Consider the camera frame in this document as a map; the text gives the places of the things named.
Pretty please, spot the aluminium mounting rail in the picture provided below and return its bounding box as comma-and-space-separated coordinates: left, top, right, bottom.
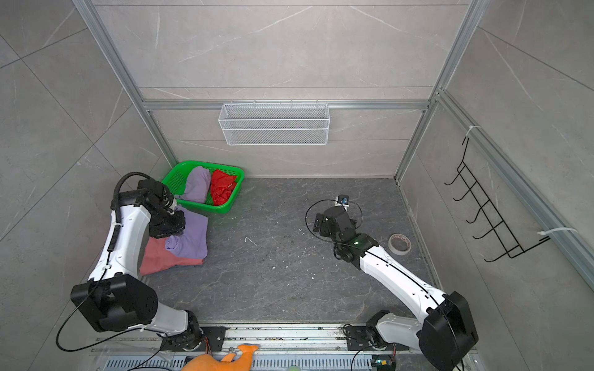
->
90, 323, 479, 357

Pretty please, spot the red t-shirt in basket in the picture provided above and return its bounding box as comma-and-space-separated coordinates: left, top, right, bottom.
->
210, 169, 237, 207

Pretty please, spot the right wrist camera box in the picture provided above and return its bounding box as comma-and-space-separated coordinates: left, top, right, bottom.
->
337, 194, 349, 206

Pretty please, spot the lavender t-shirt in basket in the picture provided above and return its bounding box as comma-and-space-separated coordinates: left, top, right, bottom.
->
177, 166, 211, 203

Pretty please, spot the purple t-shirt with print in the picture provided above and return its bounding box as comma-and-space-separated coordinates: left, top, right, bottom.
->
165, 206, 208, 260

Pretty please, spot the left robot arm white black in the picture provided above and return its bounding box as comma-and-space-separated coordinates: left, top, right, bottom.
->
71, 172, 204, 351

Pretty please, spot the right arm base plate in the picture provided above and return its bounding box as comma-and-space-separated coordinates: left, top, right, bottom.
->
341, 324, 409, 351

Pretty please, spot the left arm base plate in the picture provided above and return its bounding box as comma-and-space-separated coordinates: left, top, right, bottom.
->
160, 326, 227, 352

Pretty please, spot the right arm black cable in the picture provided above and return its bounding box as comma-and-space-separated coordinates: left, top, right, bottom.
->
305, 198, 364, 244

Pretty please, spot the roll of masking tape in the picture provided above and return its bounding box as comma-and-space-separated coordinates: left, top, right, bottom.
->
388, 233, 412, 256

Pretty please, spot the black wire hook rack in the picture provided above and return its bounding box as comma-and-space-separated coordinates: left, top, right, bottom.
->
444, 137, 551, 263

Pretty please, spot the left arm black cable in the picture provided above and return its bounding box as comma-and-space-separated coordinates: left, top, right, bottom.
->
113, 171, 154, 224

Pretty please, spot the folded pink t-shirt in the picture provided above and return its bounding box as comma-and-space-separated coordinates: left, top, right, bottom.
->
139, 238, 204, 276

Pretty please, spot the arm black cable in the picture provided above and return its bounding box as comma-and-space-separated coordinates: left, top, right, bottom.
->
305, 198, 364, 244
113, 171, 154, 224

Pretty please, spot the orange plush toy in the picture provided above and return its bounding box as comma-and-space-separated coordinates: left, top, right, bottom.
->
182, 345, 259, 371

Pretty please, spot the white wire wall basket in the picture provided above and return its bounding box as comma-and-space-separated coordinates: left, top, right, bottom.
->
218, 103, 331, 146

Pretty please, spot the green plastic laundry basket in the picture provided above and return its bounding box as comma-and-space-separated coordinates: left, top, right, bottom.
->
162, 161, 244, 213

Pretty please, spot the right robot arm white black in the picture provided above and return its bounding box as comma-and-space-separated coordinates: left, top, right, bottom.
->
306, 201, 479, 370

